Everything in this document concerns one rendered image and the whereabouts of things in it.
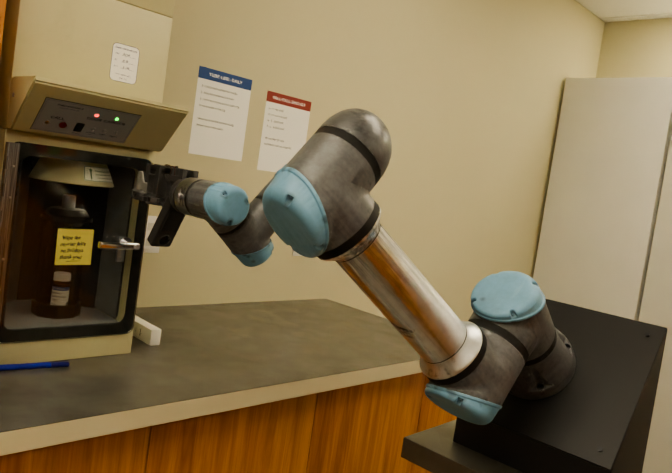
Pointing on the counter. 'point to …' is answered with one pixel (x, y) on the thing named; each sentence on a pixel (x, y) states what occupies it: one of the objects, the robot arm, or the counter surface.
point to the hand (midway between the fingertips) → (137, 194)
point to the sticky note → (74, 247)
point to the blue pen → (34, 365)
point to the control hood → (26, 112)
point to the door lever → (119, 244)
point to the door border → (7, 211)
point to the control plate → (55, 112)
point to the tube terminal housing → (156, 45)
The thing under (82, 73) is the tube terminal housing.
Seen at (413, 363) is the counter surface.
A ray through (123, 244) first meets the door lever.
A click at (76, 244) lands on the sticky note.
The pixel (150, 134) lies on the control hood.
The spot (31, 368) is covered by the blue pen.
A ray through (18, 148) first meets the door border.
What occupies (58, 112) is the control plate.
